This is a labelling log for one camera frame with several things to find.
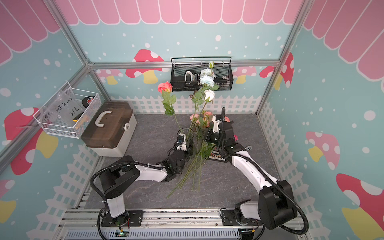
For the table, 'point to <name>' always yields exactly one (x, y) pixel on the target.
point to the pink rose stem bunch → (203, 146)
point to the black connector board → (216, 156)
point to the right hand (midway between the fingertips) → (201, 130)
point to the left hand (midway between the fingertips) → (188, 140)
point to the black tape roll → (87, 101)
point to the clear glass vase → (189, 134)
